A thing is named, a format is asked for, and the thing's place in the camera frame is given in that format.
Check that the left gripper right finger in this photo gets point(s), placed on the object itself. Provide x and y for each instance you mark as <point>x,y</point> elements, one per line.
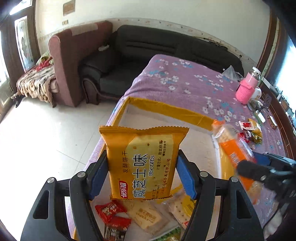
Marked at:
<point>237,219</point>

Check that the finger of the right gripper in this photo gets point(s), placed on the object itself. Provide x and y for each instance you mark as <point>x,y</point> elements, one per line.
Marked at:
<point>274,161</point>
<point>254,172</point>

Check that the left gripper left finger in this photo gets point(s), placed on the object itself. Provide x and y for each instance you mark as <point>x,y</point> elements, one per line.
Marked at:
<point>47,219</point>

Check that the green pea snack pack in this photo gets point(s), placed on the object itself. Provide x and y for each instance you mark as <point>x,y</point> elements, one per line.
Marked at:
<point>256,138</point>

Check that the yellow cheese sandwich cracker pack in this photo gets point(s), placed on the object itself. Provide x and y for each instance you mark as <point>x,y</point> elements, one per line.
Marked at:
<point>256,128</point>

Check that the orange chicken cracker pack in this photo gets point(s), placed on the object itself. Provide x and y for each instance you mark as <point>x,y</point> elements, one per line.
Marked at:
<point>236,150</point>

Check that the red dark candy pack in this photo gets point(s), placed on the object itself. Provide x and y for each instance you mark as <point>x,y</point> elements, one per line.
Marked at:
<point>107,211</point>

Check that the orange cheese biscuit pack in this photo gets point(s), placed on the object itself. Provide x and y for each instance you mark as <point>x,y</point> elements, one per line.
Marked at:
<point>141,163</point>

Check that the salted egg yolk cracker pack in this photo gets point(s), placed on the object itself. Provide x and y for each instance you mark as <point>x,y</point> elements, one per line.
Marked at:
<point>182,207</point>

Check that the green yellow pea pack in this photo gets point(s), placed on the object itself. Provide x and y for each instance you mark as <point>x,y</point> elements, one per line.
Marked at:
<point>171,235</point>

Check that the brown wrapped snack bar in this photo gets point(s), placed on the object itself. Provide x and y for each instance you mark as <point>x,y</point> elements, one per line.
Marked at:
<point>272,122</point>

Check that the red golden crown snack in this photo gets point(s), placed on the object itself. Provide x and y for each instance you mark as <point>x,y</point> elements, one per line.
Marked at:
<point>246,135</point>

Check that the red white sachet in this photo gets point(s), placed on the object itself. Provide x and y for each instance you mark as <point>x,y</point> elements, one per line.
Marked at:
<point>245,125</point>

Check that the round biscuit green pack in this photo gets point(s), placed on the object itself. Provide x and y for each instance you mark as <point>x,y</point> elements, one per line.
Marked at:
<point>260,116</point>

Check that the bag of dark seeds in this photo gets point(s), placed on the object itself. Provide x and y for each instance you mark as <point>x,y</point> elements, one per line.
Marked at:
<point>254,105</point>

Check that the small red dark candy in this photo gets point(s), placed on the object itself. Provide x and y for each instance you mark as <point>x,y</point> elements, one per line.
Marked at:
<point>116,228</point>

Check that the white lidded cup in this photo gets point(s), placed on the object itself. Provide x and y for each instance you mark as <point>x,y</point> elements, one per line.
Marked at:
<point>257,93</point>

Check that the pink thermos with knit sleeve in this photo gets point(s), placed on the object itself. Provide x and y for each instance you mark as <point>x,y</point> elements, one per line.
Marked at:
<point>247,86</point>

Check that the yellow cardboard box tray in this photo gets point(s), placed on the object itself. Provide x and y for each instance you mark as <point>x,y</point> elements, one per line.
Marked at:
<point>198,145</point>

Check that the clear cracker pack in tray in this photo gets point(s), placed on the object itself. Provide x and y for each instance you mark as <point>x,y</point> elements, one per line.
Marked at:
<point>145,215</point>

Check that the purple floral tablecloth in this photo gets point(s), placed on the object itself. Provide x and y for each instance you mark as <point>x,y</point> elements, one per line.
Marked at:
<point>195,87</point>

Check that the black sofa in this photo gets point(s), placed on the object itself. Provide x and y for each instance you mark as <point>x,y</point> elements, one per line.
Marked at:
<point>107,73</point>

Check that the maroon armchair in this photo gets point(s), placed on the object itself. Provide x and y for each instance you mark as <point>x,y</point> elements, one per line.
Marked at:
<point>59,82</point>

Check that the small wall plaque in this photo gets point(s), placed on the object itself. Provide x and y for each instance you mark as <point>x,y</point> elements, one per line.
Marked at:
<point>69,7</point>

